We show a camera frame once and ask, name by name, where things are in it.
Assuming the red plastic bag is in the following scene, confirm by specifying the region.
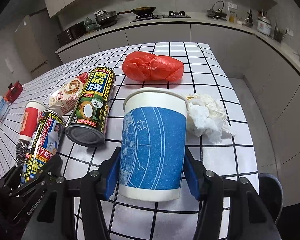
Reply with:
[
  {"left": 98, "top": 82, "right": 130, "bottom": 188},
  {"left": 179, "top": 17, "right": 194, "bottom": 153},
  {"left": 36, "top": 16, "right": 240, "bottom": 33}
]
[{"left": 122, "top": 51, "right": 184, "bottom": 81}]

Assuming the coconut drink can with woman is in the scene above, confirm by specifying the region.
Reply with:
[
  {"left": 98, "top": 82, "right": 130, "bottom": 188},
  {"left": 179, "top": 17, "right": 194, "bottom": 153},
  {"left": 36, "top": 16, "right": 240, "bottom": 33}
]
[{"left": 20, "top": 109, "right": 65, "bottom": 184}]

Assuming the red white paper cup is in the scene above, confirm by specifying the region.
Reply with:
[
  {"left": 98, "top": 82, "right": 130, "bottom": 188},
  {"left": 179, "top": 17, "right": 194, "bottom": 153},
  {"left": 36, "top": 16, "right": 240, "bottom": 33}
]
[{"left": 19, "top": 100, "right": 47, "bottom": 141}]

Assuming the gas stove top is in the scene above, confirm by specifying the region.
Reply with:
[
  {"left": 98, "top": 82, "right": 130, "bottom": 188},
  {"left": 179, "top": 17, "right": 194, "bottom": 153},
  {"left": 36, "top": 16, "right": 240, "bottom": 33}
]
[{"left": 131, "top": 11, "right": 191, "bottom": 23}]

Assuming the clear plastic container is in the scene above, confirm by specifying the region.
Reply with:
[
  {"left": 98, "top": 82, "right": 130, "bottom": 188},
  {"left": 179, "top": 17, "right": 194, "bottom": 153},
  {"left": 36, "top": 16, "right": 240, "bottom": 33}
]
[{"left": 0, "top": 95, "right": 11, "bottom": 121}]

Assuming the black microwave oven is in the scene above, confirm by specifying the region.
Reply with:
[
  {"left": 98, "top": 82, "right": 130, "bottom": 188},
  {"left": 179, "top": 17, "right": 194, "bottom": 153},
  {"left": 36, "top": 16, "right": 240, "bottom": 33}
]
[{"left": 57, "top": 21, "right": 86, "bottom": 46}]

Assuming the white rice cooker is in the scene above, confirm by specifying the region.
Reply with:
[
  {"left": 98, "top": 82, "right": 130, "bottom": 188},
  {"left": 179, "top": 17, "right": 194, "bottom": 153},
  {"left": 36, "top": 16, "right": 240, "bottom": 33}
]
[{"left": 257, "top": 16, "right": 272, "bottom": 36}]

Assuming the orange liquid bottle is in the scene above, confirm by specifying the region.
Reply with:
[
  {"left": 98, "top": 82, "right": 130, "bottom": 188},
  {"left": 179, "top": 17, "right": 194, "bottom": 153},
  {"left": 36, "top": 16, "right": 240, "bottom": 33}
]
[{"left": 229, "top": 10, "right": 235, "bottom": 23}]

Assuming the white tissue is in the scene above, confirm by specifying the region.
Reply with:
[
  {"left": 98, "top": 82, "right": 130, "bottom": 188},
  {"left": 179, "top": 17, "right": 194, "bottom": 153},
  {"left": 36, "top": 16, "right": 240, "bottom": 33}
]
[{"left": 186, "top": 93, "right": 235, "bottom": 144}]

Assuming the foil wrapper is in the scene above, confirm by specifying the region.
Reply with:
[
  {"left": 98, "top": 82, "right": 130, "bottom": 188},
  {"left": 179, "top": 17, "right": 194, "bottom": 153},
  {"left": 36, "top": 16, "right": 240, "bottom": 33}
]
[{"left": 15, "top": 139, "right": 30, "bottom": 165}]

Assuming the small red appliance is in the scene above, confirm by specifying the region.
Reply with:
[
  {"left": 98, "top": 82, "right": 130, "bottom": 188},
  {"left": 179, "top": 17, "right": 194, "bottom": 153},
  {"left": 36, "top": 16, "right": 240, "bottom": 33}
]
[{"left": 4, "top": 81, "right": 23, "bottom": 103}]

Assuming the utensil holder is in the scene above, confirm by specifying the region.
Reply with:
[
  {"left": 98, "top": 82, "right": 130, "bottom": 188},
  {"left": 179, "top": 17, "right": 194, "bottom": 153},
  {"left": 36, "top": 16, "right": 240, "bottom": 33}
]
[{"left": 273, "top": 22, "right": 288, "bottom": 43}]

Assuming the white tiled island counter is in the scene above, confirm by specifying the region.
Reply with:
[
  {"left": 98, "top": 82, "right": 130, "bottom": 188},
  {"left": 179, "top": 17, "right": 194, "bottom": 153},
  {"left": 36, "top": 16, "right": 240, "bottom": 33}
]
[{"left": 0, "top": 42, "right": 259, "bottom": 239}]

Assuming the blue white paper cup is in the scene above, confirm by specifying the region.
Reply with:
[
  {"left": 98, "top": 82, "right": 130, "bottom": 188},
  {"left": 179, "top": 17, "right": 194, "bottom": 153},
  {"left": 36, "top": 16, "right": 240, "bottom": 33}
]
[{"left": 119, "top": 87, "right": 188, "bottom": 202}]

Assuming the frying pan on stove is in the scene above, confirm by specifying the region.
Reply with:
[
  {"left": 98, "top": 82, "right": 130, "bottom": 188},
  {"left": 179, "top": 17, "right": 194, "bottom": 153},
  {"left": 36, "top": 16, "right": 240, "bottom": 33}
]
[{"left": 119, "top": 7, "right": 156, "bottom": 15}]

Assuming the beige snack wrapper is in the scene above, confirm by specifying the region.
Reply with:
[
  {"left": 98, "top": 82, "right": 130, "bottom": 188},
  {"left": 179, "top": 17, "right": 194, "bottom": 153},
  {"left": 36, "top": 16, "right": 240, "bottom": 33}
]
[{"left": 48, "top": 72, "right": 88, "bottom": 115}]

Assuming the black kettle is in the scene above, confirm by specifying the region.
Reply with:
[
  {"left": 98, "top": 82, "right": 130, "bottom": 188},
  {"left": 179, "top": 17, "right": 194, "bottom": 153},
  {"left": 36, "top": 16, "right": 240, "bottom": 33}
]
[{"left": 207, "top": 0, "right": 227, "bottom": 21}]

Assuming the refrigerator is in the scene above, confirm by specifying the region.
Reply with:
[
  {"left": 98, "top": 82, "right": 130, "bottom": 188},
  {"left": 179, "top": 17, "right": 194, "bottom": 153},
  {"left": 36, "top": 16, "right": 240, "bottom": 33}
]
[{"left": 14, "top": 9, "right": 62, "bottom": 79}]

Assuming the dark glass bottle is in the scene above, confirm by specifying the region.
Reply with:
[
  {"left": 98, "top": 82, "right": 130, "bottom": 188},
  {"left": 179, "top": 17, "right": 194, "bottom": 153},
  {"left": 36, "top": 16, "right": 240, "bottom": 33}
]
[{"left": 245, "top": 9, "right": 253, "bottom": 28}]

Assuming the black wok with lid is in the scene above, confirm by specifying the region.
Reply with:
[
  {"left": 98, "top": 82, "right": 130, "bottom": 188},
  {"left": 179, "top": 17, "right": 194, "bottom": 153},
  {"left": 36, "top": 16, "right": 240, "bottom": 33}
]
[{"left": 95, "top": 10, "right": 117, "bottom": 26}]

